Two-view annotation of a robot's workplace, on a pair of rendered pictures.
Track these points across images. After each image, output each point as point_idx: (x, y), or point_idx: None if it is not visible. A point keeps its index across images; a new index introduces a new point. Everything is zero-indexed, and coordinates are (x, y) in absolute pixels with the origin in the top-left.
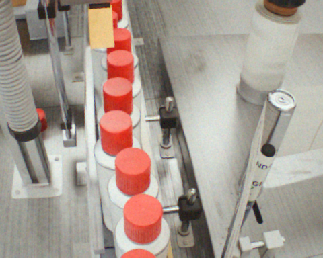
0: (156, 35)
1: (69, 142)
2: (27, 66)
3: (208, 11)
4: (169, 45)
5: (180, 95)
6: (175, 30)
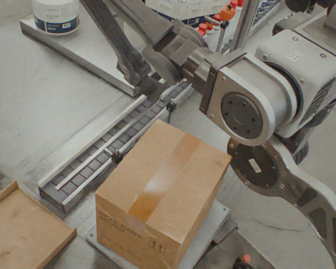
0: (119, 106)
1: None
2: (196, 133)
3: (68, 101)
4: None
5: None
6: (106, 102)
